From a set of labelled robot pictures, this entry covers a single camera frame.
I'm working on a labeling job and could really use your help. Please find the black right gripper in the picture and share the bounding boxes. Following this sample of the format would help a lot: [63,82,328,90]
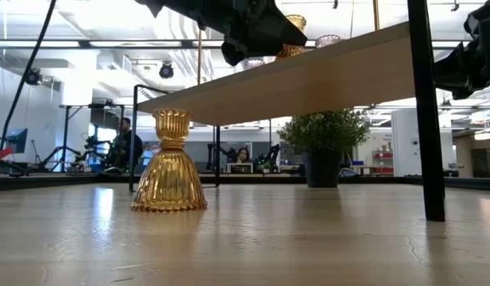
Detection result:
[433,37,490,100]

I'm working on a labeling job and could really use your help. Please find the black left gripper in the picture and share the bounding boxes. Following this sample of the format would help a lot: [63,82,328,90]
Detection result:
[196,0,308,67]

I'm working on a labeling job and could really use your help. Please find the amber ribbed glass candle holder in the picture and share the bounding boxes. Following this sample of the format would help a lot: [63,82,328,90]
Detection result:
[275,14,308,61]
[130,107,208,214]

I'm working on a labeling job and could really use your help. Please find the pink ribbed glass candle holder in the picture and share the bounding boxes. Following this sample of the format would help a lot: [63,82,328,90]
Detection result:
[242,58,266,72]

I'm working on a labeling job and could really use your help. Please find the clear glass bowl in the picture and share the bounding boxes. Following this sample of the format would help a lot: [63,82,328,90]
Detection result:
[314,34,341,49]

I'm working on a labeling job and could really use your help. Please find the wooden shelf with black legs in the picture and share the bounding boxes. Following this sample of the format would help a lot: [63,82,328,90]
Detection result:
[128,0,447,222]

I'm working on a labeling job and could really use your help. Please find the white cabinet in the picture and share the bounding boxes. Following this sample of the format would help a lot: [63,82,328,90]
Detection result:
[390,109,457,178]

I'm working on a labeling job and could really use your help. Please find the green plant in dark pot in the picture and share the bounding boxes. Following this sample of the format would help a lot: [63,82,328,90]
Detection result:
[276,109,372,189]

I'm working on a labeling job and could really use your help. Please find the black ceiling spotlight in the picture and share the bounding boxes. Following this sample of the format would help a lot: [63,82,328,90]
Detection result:
[158,61,175,79]
[24,67,43,87]

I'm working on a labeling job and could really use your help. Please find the person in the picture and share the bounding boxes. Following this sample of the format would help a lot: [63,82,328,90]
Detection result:
[235,146,252,164]
[105,117,145,172]

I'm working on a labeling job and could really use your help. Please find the red storage shelf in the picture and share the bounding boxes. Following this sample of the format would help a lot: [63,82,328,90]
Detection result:
[372,149,395,176]

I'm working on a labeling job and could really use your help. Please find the white framed screen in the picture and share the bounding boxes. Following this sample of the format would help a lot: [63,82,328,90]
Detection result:
[226,162,253,175]

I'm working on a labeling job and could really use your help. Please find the background monitor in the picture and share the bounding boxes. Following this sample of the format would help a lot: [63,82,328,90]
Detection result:
[6,127,29,154]

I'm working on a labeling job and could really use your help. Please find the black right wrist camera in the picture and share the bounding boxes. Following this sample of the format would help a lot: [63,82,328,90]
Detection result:
[462,1,490,41]

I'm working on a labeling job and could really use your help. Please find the black background rig frame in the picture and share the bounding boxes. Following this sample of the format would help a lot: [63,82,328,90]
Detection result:
[58,102,126,172]

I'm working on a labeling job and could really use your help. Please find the black cable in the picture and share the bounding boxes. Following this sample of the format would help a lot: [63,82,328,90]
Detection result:
[0,0,58,153]

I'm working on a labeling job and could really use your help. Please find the black aluminium table frame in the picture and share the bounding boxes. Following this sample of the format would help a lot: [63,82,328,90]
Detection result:
[0,173,490,192]

